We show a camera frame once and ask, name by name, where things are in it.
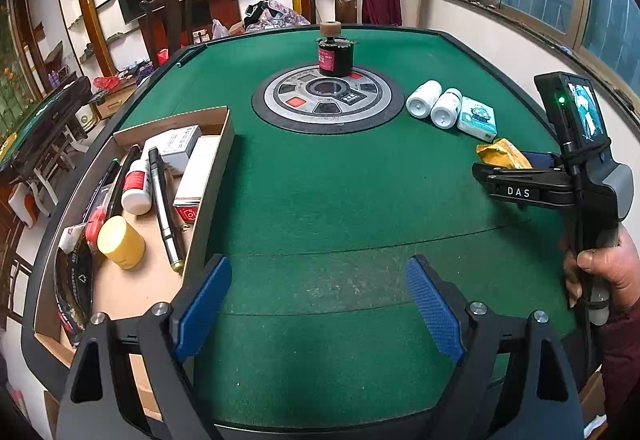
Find yellow foil packet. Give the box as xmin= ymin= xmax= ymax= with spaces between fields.
xmin=475 ymin=138 xmax=533 ymax=169

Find white teal medicine box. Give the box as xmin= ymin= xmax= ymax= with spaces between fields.
xmin=457 ymin=96 xmax=498 ymax=142

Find yellow round container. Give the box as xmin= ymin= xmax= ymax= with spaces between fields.
xmin=96 ymin=216 xmax=145 ymax=270

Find dark marker yellow cap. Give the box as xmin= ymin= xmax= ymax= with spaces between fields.
xmin=149 ymin=148 xmax=186 ymax=273

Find white pill bottle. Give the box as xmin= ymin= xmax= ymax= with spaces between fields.
xmin=431 ymin=88 xmax=462 ymax=130
xmin=406 ymin=79 xmax=442 ymax=119

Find white bottle red label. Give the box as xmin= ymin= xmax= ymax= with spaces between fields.
xmin=120 ymin=158 xmax=152 ymax=216

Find dark pen teal cap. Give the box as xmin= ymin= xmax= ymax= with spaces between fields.
xmin=80 ymin=158 xmax=120 ymax=223

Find black art marker pink caps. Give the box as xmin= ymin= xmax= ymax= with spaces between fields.
xmin=54 ymin=238 xmax=93 ymax=347

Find maroon sleeved forearm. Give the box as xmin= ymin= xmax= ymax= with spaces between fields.
xmin=601 ymin=302 xmax=640 ymax=439

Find person's right hand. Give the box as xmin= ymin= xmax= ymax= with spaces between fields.
xmin=560 ymin=226 xmax=640 ymax=310

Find brown cardboard box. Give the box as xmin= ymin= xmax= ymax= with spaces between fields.
xmin=23 ymin=106 xmax=234 ymax=399

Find grey red-striped carton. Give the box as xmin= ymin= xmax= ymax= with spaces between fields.
xmin=172 ymin=134 xmax=220 ymax=223

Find small white flat box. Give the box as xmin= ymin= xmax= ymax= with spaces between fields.
xmin=141 ymin=125 xmax=202 ymax=176

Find black jar with red label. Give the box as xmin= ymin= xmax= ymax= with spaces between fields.
xmin=318 ymin=37 xmax=356 ymax=78

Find round mahjong table control panel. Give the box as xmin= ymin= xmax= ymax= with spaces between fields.
xmin=252 ymin=64 xmax=406 ymax=134

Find red plastic bag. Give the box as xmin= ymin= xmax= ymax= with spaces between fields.
xmin=93 ymin=76 xmax=120 ymax=90

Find pile of patterned clothes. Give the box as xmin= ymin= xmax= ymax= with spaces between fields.
xmin=243 ymin=0 xmax=309 ymax=33

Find dark wooden chair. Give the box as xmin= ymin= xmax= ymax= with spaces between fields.
xmin=139 ymin=0 xmax=212 ymax=68

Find camera screen on gripper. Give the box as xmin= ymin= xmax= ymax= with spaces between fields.
xmin=534 ymin=72 xmax=611 ymax=152

